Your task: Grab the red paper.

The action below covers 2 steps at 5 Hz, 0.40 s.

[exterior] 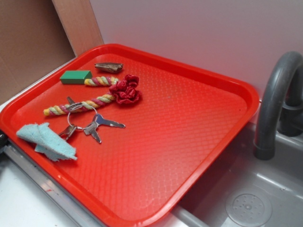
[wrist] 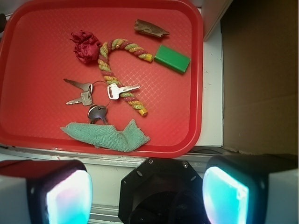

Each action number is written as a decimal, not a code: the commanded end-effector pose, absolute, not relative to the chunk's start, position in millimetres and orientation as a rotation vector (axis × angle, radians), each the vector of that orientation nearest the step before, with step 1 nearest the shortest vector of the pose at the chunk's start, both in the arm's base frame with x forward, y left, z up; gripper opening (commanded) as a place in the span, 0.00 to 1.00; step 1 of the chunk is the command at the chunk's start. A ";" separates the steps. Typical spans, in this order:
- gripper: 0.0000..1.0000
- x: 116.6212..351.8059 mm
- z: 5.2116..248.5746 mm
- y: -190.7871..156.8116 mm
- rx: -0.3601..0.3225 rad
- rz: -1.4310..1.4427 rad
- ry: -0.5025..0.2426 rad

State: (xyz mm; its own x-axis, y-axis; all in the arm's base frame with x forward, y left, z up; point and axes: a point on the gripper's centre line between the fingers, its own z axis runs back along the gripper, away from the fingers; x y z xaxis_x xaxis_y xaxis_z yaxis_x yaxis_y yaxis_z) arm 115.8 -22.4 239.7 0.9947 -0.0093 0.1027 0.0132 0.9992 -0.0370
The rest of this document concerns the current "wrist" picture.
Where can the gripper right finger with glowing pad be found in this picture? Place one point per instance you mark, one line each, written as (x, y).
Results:
(252, 189)

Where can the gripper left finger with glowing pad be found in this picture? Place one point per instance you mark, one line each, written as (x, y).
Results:
(45, 192)

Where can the crumpled red paper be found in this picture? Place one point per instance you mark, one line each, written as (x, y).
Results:
(86, 46)

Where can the teal cloth rag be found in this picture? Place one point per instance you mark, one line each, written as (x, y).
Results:
(107, 136)

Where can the red plastic tray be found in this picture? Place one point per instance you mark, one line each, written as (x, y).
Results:
(36, 55)

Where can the green rectangular block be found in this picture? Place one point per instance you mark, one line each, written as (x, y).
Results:
(172, 59)

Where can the brown cardboard box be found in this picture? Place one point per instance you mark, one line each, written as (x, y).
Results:
(261, 76)

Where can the brown wood piece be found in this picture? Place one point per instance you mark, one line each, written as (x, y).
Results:
(147, 28)

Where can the black octagonal camera mount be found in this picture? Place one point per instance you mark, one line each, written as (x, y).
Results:
(162, 191)

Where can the silver keys on ring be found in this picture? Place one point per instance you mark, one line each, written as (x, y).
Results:
(87, 97)

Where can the multicolour twisted rope toy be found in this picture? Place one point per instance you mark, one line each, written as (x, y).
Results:
(110, 78)

